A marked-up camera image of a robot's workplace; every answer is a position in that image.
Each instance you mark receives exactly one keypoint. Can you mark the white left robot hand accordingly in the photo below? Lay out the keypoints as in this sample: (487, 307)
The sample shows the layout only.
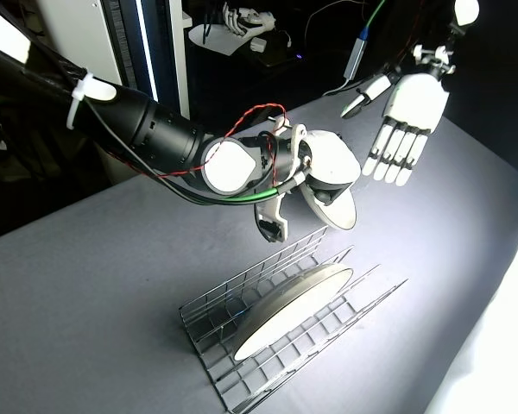
(418, 103)

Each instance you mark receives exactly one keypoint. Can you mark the white robot column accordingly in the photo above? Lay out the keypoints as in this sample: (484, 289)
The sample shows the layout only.
(82, 43)

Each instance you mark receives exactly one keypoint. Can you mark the white power adapter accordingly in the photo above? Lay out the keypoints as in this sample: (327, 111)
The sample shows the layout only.
(258, 44)

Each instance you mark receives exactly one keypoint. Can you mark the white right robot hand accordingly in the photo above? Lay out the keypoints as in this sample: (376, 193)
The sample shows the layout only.
(332, 159)

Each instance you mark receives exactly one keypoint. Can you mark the silver usb hub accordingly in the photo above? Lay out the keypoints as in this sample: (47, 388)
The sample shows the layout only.
(355, 58)

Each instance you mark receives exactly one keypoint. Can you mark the black device with blue light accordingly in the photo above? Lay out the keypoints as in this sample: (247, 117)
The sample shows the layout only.
(280, 58)

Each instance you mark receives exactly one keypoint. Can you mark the white skeletal spare hand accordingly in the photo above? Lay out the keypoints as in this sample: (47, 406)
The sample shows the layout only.
(259, 19)

